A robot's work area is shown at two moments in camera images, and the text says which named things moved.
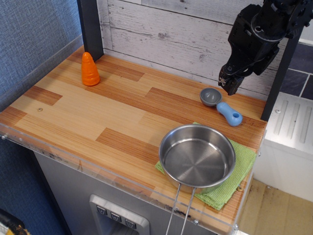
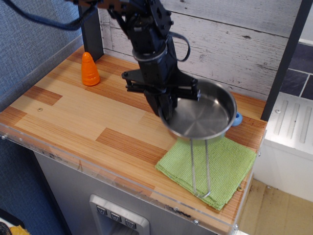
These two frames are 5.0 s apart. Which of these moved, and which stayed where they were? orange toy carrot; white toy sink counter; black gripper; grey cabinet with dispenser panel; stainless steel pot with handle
Moved: stainless steel pot with handle; black gripper
Stayed: white toy sink counter; grey cabinet with dispenser panel; orange toy carrot
